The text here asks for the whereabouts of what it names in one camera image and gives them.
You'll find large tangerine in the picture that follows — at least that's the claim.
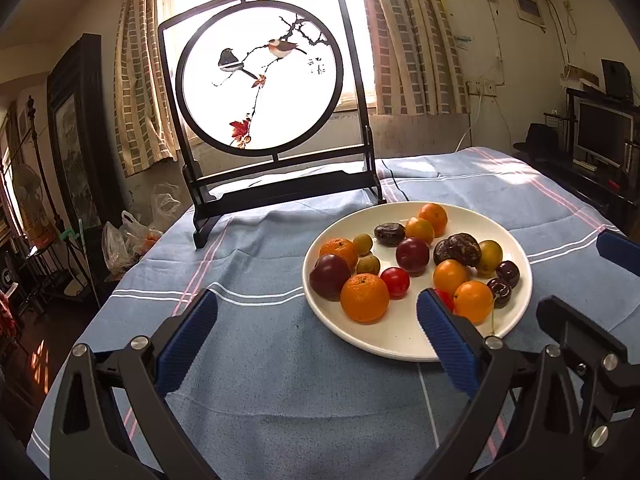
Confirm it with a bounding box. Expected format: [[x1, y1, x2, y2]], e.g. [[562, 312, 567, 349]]
[[340, 273, 391, 324]]

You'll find red plum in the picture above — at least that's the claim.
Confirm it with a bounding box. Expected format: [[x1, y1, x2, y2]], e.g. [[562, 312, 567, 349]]
[[395, 237, 431, 274]]

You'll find black desk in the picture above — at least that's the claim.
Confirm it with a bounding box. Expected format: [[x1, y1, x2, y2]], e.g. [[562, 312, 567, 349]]
[[520, 150, 640, 233]]

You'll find white cable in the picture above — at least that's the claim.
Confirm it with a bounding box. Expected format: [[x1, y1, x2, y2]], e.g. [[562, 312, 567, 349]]
[[452, 89, 484, 154]]

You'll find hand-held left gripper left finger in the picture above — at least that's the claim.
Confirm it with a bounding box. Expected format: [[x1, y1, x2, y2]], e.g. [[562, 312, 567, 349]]
[[49, 288, 221, 480]]

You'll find electric fan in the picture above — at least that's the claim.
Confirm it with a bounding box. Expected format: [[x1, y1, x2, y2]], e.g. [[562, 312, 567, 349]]
[[11, 161, 45, 233]]

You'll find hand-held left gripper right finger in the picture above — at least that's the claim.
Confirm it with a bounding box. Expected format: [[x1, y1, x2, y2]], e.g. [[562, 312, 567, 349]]
[[416, 288, 601, 480]]

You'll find wooden coat stand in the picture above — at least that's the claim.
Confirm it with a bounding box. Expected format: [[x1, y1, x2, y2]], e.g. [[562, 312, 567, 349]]
[[24, 95, 68, 243]]

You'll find round bird painting screen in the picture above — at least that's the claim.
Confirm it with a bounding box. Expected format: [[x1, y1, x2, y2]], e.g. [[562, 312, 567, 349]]
[[157, 0, 387, 250]]

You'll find brick pattern curtain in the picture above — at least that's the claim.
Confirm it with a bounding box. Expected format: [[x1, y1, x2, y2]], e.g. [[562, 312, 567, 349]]
[[356, 0, 472, 117], [113, 0, 179, 179]]

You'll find wall vent cover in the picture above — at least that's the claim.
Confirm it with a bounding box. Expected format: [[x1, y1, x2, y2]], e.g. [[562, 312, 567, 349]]
[[509, 0, 547, 27]]

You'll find black hat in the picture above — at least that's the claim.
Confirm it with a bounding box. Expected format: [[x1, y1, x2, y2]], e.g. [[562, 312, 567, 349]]
[[513, 123, 562, 159]]

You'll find blue striped tablecloth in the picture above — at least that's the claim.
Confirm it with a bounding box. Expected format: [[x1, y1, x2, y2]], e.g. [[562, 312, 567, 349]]
[[25, 146, 640, 480]]

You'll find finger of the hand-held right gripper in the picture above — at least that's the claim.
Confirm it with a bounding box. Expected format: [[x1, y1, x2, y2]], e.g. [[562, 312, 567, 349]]
[[596, 229, 640, 278], [536, 296, 640, 466]]

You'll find white round plate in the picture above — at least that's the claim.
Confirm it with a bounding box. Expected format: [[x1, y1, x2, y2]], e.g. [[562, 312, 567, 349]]
[[301, 201, 533, 363]]

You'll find dark red cherry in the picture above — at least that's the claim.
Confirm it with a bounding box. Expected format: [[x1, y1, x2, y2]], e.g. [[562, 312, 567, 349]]
[[495, 260, 521, 289], [486, 277, 513, 336]]

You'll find yellow green plum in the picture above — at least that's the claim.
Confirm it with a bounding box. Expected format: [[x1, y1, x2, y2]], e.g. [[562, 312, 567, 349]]
[[475, 239, 504, 278]]

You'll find computer monitor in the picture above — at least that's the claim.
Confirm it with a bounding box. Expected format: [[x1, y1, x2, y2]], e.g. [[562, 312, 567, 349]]
[[573, 99, 637, 169]]

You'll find clear plastic bag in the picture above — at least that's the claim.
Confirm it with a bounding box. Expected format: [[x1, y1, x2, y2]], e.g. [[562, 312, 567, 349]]
[[150, 182, 184, 232]]

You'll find black speaker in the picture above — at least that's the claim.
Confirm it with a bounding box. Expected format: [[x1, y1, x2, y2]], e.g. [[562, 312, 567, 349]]
[[601, 58, 634, 101]]

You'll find dark purple plum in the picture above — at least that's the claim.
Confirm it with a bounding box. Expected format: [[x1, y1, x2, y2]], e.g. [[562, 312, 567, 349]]
[[308, 254, 352, 302]]

